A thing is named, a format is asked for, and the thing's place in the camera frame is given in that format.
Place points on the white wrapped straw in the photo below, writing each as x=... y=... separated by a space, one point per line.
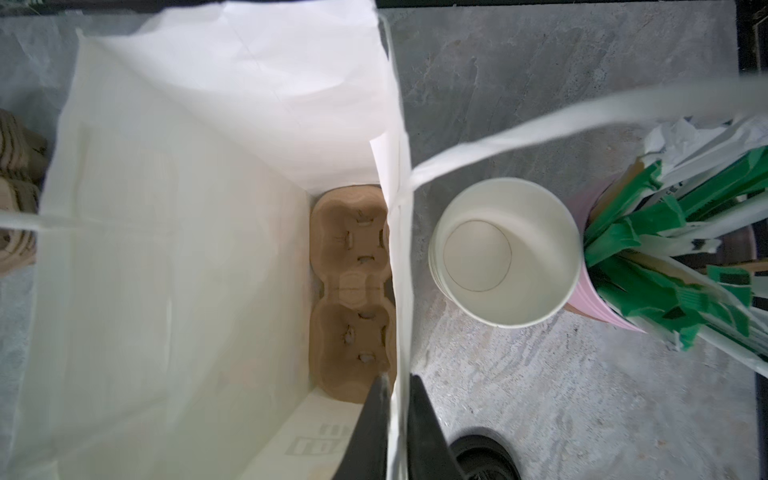
x=685 y=151

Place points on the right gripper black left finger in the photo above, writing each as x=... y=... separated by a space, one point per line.
x=366 y=455

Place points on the white paper takeout bag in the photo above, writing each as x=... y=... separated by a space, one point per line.
x=170 y=330

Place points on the brown pulp cup carrier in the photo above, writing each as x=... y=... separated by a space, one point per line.
x=23 y=166

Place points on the green wrapped straw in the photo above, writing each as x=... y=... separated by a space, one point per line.
x=636 y=213

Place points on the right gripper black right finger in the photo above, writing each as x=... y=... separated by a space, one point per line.
x=428 y=454

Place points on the pink straw holder cup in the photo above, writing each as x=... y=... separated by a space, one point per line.
x=585 y=299

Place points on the stack of paper cups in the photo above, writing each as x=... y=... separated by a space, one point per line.
x=507 y=252

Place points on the stack of black lids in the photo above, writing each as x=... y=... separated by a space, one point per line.
x=482 y=453

